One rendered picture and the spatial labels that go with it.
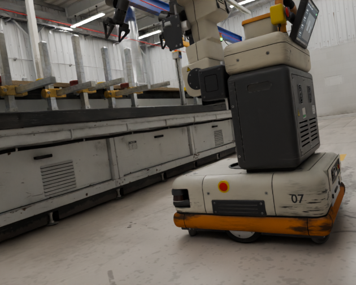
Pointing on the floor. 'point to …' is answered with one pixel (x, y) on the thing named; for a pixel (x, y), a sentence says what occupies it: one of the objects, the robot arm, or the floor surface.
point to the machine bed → (90, 163)
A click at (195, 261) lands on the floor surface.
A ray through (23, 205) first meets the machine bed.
